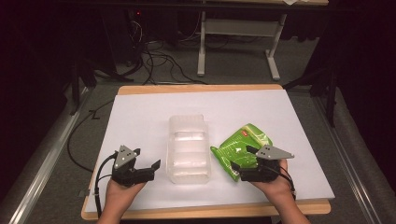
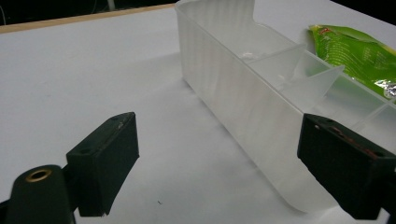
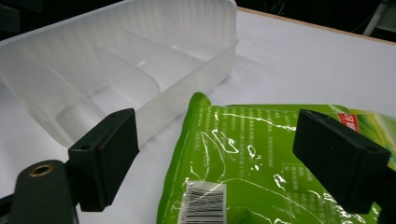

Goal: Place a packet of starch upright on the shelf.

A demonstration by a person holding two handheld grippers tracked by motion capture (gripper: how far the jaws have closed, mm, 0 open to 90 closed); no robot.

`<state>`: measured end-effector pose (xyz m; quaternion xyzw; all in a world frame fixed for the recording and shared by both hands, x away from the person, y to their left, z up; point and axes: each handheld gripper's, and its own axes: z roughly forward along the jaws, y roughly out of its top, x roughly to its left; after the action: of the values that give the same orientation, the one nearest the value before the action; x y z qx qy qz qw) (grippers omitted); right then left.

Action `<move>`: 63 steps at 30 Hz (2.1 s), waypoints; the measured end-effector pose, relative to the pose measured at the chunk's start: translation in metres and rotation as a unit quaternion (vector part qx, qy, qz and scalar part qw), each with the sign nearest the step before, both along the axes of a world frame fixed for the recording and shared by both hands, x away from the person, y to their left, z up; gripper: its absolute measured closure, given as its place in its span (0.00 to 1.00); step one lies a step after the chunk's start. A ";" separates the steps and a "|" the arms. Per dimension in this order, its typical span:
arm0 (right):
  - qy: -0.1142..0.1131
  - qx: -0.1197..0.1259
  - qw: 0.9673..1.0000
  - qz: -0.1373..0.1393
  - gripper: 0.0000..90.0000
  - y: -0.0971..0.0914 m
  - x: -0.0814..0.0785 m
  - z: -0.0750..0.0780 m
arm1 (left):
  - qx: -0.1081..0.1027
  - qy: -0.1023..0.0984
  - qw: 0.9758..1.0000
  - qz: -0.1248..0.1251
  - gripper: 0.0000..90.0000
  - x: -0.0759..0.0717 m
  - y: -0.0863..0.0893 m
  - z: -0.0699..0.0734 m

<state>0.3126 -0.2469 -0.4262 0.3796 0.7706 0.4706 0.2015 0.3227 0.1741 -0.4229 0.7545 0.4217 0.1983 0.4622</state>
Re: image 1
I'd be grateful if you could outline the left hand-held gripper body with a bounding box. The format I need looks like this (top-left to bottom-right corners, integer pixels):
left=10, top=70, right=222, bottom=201
left=110, top=145, right=156, bottom=188

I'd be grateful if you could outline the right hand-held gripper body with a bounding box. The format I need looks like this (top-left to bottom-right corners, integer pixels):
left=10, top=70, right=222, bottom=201
left=239, top=144, right=295, bottom=183

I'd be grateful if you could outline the green snack bag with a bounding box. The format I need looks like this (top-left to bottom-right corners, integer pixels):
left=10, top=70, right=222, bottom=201
left=209, top=122, right=274, bottom=183

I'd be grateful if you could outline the clear plastic container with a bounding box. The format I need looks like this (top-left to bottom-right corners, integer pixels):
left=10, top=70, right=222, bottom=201
left=165, top=113, right=213, bottom=185

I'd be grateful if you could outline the person's right hand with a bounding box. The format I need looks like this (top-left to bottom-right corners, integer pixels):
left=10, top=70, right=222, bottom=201
left=249, top=158, right=297, bottom=203

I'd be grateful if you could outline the person's left hand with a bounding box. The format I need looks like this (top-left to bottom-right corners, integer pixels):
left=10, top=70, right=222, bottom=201
left=105, top=179, right=148, bottom=211

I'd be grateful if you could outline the white table sheet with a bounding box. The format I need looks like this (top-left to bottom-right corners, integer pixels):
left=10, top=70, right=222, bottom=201
left=84, top=89, right=336, bottom=214

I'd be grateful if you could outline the wooden table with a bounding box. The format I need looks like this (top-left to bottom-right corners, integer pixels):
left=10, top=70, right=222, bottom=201
left=80, top=83, right=332, bottom=221

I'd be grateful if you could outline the black metal stand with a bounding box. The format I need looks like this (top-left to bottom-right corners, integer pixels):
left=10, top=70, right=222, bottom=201
left=66, top=52, right=134, bottom=117
left=282, top=55, right=340, bottom=129

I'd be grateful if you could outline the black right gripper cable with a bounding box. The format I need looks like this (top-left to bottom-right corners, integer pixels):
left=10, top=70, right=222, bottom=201
left=262, top=163, right=297, bottom=201

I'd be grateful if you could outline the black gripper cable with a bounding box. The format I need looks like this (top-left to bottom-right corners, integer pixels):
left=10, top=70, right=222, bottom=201
left=262, top=163, right=297, bottom=201
left=93, top=153, right=119, bottom=219

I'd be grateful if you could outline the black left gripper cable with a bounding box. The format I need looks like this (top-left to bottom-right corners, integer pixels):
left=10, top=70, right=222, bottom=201
left=93, top=153, right=119, bottom=219

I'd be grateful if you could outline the long black floor cable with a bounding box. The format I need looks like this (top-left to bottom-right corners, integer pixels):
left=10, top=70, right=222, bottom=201
left=66, top=98, right=116, bottom=174

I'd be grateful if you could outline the aluminium floor rail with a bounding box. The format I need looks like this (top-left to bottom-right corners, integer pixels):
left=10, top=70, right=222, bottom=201
left=0, top=87, right=94, bottom=224
left=312, top=96, right=396, bottom=224

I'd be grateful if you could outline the tangle of black floor cables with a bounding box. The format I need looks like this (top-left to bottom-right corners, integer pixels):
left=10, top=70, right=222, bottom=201
left=122, top=18, right=208, bottom=87

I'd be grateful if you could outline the white metal desk frame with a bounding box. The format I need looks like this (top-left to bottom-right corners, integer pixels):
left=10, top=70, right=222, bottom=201
left=196, top=10, right=288, bottom=82

